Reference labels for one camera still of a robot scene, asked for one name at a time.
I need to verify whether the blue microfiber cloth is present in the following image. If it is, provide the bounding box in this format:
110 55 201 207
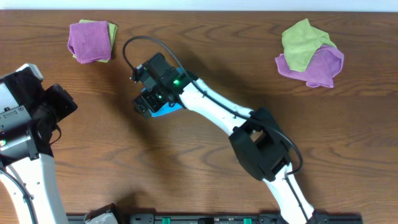
134 65 187 118

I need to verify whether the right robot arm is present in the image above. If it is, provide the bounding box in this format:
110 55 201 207
131 53 315 223

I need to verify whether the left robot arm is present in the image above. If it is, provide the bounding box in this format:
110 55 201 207
1 63 123 224

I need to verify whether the folded purple cloth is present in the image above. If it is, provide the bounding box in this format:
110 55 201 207
67 21 112 65

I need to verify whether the crumpled green cloth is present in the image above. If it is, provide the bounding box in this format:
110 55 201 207
282 19 336 72

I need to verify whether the crumpled purple cloth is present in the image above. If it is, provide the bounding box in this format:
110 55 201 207
275 45 345 88

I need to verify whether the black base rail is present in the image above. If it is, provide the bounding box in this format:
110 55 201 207
67 208 364 224

